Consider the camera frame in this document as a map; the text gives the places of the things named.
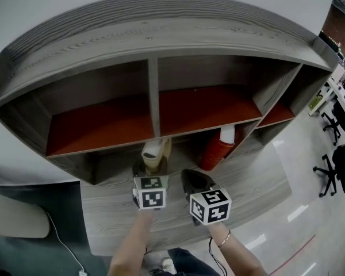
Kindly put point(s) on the person's white shoe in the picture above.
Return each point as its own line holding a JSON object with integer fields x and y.
{"x": 164, "y": 264}

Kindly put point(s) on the person's right forearm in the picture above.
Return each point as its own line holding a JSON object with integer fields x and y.
{"x": 235, "y": 254}

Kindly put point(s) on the grey wooden shelf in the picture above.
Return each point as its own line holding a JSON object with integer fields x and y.
{"x": 207, "y": 39}

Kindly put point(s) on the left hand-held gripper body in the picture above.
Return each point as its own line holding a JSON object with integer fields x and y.
{"x": 152, "y": 195}

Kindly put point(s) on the white power adapter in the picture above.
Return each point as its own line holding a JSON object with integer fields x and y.
{"x": 82, "y": 273}

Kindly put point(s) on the person's left forearm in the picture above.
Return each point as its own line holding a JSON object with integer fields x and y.
{"x": 132, "y": 246}

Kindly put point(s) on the black office chair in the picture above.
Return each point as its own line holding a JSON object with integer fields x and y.
{"x": 340, "y": 165}
{"x": 337, "y": 119}

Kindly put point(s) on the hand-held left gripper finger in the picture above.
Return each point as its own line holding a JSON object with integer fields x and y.
{"x": 168, "y": 149}

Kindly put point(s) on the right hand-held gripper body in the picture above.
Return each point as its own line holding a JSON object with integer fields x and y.
{"x": 210, "y": 207}

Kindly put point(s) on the white desk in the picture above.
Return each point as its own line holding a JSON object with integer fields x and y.
{"x": 323, "y": 96}

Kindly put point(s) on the person's leg in jeans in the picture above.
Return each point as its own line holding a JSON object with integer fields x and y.
{"x": 189, "y": 262}

